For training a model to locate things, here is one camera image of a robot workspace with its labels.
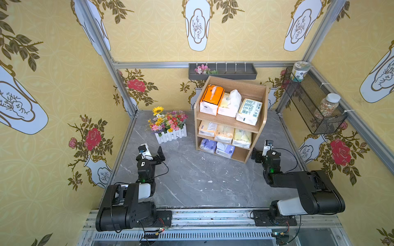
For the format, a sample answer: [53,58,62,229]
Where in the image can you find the purple tissue pack left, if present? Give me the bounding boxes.
[200,138,217,153]

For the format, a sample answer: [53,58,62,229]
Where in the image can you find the purple tissue pack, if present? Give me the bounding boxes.
[200,138,217,153]
[215,142,235,158]

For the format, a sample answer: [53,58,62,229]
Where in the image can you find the black wire wall basket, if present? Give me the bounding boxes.
[282,67,348,135]

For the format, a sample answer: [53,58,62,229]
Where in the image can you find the small pink flower plant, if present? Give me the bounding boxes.
[195,64,218,74]

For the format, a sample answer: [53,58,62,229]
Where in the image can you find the beige orange tissue pack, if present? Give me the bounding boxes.
[214,125,235,144]

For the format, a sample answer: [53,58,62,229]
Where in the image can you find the purple tissue pack right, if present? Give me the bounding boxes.
[215,142,235,158]

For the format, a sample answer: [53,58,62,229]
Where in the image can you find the white green tissue pack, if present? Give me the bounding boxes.
[236,98,263,126]

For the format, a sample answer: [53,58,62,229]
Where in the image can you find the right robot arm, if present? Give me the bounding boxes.
[251,149,345,219]

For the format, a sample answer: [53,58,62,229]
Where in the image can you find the white lidded patterned jar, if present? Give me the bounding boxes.
[290,61,311,82]

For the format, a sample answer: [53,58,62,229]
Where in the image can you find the clear jar with snacks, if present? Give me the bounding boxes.
[314,93,341,120]

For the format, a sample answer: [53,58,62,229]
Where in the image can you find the yellow green tissue pack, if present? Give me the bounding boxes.
[232,129,252,149]

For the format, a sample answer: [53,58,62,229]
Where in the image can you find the flowers in white fence planter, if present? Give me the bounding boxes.
[148,107,188,144]

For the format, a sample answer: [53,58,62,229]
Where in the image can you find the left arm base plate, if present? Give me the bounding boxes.
[136,210,172,228]

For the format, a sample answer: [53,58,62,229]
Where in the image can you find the grey wall tray shelf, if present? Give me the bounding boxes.
[188,62,258,80]

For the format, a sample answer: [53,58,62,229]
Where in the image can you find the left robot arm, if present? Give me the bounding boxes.
[95,144,166,233]

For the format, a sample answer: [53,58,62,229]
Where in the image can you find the aluminium front rail frame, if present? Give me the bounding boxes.
[77,207,352,246]

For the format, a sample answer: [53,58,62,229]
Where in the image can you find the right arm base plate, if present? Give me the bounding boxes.
[250,210,298,227]

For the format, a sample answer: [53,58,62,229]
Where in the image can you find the wooden three-tier shelf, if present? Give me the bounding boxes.
[194,76,268,164]

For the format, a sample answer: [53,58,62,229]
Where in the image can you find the pale orange tissue pack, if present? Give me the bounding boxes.
[198,120,218,137]

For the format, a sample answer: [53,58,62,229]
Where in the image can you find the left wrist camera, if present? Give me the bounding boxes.
[136,144,153,161]

